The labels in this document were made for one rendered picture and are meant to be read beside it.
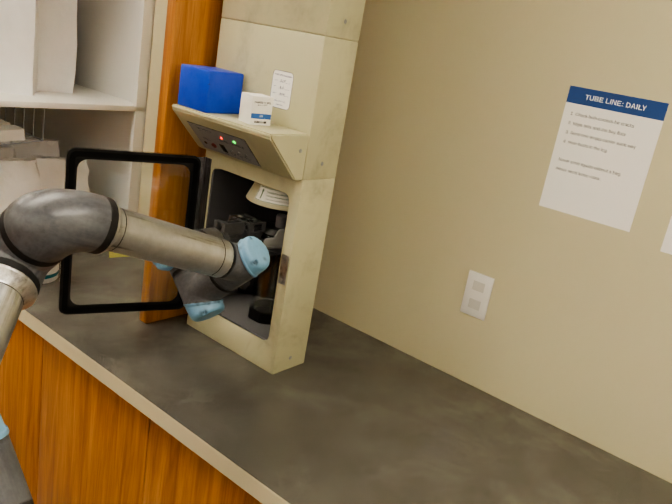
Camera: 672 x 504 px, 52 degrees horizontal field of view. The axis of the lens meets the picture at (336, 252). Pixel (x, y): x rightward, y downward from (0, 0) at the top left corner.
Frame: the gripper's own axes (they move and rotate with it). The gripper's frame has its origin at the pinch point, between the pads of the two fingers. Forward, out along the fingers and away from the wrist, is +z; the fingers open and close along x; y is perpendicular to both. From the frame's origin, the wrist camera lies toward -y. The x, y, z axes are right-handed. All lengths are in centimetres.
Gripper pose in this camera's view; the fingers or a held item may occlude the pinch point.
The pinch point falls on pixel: (277, 242)
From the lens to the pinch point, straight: 168.4
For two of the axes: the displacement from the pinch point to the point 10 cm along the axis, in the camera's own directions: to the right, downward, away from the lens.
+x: -7.6, -3.1, 5.7
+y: 1.7, -9.4, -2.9
